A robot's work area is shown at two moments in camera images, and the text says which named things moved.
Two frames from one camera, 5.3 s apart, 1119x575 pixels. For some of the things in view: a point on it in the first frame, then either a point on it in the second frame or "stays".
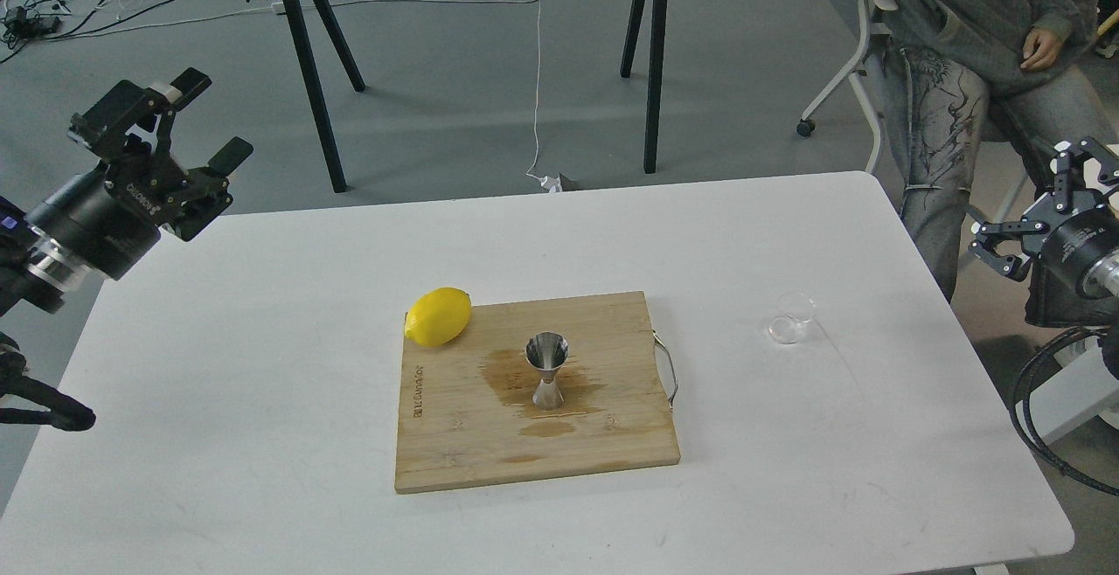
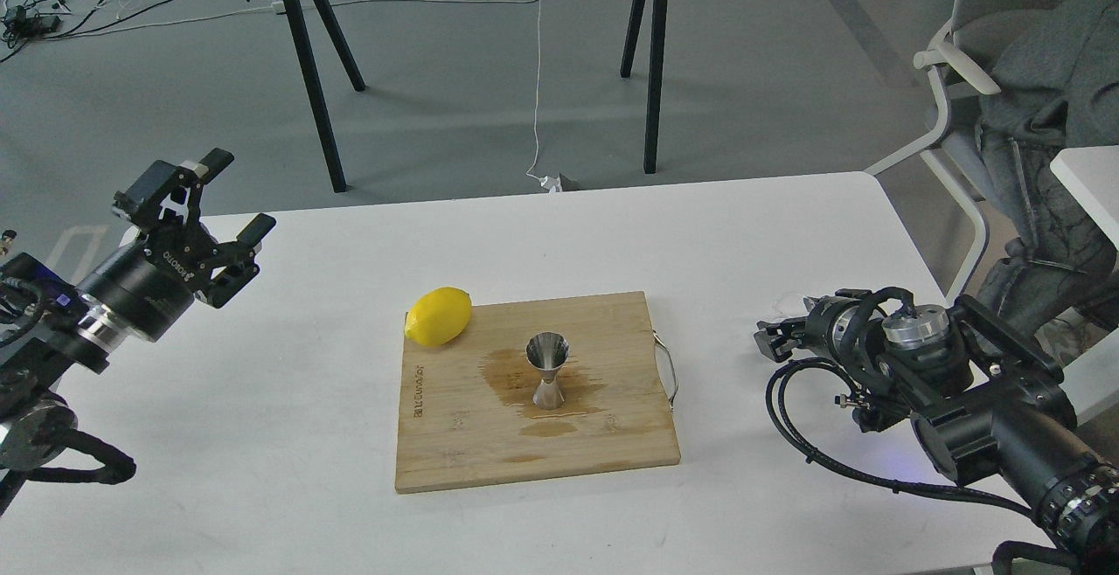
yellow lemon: x=439 y=316 stays
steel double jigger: x=546 y=352 stays
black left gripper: x=108 y=218 → x=149 y=289
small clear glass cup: x=794 y=309 stays
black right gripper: x=1083 y=226 → x=844 y=328
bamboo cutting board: x=465 y=413 stays
